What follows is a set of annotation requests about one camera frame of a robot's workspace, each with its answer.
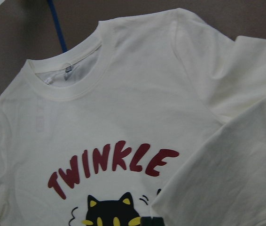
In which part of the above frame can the cream long-sleeve cat shirt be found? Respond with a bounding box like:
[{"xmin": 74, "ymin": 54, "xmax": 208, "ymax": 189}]
[{"xmin": 0, "ymin": 8, "xmax": 266, "ymax": 226}]

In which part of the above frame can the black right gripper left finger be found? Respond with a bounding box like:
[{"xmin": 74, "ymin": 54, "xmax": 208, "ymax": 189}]
[{"xmin": 140, "ymin": 215, "xmax": 153, "ymax": 226}]

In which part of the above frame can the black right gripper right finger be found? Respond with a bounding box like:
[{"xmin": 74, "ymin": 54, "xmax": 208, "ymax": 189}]
[{"xmin": 154, "ymin": 213, "xmax": 165, "ymax": 226}]

